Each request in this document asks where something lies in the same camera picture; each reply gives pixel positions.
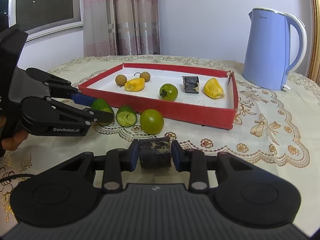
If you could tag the person's left hand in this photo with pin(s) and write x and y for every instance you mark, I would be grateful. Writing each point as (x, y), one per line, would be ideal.
(12, 139)

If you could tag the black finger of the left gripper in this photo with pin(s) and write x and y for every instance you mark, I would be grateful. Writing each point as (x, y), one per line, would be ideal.
(60, 88)
(62, 116)

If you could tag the dark eggplant chunk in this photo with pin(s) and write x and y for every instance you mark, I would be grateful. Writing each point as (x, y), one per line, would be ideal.
(191, 84)

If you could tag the small yellow fruit piece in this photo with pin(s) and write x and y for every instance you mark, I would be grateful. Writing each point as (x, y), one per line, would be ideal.
(135, 85)

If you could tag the green tomato with stem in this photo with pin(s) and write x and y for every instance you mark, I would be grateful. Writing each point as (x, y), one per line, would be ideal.
(168, 92)

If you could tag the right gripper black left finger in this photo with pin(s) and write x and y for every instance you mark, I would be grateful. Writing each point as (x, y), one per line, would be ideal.
(112, 164)

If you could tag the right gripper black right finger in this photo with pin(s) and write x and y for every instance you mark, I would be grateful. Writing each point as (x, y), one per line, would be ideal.
(198, 164)

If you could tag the window with white frame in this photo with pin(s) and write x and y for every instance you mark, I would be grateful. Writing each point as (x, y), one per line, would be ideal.
(40, 18)

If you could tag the large yellow fruit piece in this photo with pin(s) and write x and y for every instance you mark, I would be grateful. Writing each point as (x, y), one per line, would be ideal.
(213, 89)

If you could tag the round green tomato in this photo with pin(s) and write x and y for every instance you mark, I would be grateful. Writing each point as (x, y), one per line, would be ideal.
(151, 121)

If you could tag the dark eggplant round piece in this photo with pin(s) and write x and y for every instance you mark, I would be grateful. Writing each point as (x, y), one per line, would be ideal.
(155, 153)

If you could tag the cream embroidered tablecloth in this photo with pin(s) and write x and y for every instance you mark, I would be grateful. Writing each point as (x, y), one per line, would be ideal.
(275, 130)

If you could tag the pink floral curtain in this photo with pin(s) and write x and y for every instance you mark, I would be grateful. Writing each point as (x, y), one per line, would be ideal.
(121, 27)

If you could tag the brown longan fruit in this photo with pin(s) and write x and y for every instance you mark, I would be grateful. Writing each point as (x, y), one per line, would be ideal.
(145, 75)
(121, 80)

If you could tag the blue electric kettle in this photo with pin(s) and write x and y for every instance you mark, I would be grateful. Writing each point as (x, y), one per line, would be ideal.
(267, 61)

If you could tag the red shallow cardboard box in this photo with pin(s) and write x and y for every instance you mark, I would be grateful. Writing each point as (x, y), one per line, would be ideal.
(188, 107)

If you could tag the gold picture frame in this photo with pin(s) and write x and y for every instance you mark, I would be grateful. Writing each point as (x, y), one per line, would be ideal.
(313, 72)

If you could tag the green cucumber piece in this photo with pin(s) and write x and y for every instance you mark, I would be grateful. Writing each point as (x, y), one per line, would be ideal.
(126, 116)
(101, 105)

